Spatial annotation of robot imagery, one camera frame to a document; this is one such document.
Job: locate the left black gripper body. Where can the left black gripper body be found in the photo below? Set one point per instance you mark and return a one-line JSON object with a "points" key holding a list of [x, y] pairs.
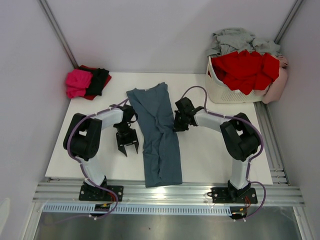
{"points": [[125, 135]]}

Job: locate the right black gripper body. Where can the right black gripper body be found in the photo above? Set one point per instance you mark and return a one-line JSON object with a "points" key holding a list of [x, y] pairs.
{"points": [[180, 124]]}

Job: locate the blue-grey t-shirt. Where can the blue-grey t-shirt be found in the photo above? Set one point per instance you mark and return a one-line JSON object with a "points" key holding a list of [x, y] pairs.
{"points": [[161, 150]]}

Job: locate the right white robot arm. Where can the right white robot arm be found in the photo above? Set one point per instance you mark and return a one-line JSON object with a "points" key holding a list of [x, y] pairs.
{"points": [[241, 139]]}

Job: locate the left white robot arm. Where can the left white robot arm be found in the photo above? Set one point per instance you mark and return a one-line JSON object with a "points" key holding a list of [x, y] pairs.
{"points": [[83, 137]]}

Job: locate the white laundry basket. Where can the white laundry basket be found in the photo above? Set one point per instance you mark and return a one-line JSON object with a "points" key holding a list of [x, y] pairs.
{"points": [[219, 93]]}

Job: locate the folded black t-shirt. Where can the folded black t-shirt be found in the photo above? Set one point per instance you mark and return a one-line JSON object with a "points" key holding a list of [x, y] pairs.
{"points": [[98, 80]]}

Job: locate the folded pink t-shirt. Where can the folded pink t-shirt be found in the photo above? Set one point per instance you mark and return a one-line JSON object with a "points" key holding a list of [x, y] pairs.
{"points": [[77, 82]]}

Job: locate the red t-shirt in basket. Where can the red t-shirt in basket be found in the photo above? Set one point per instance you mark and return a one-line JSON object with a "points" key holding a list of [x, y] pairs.
{"points": [[246, 71]]}

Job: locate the grey t-shirt in basket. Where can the grey t-shirt in basket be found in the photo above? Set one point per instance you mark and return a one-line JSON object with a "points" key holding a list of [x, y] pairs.
{"points": [[237, 39]]}

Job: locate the light pink garment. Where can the light pink garment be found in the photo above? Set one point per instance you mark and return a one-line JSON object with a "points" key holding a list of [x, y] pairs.
{"points": [[275, 90]]}

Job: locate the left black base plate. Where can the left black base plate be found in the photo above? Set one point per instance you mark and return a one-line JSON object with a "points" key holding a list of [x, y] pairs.
{"points": [[94, 194]]}

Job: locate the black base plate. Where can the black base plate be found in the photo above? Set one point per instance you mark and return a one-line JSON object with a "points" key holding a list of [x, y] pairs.
{"points": [[225, 195], [94, 194]]}

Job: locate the white slotted cable duct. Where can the white slotted cable duct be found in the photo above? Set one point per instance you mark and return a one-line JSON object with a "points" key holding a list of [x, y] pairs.
{"points": [[142, 209]]}

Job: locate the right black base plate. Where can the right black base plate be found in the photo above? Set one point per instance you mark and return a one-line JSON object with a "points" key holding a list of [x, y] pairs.
{"points": [[225, 195]]}

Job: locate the aluminium mounting rail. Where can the aluminium mounting rail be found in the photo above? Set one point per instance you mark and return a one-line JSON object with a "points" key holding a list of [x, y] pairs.
{"points": [[135, 192]]}

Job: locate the right side aluminium rail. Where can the right side aluminium rail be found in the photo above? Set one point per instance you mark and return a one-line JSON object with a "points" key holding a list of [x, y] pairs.
{"points": [[271, 147]]}

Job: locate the right corner aluminium post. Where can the right corner aluminium post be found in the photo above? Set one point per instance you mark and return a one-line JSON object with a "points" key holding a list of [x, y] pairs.
{"points": [[293, 12]]}

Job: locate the corner aluminium post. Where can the corner aluminium post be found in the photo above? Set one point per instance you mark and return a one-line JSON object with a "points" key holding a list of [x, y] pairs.
{"points": [[45, 7], [293, 12]]}

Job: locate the left corner aluminium post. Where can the left corner aluminium post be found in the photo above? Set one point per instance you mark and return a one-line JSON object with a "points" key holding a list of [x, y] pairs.
{"points": [[45, 7]]}

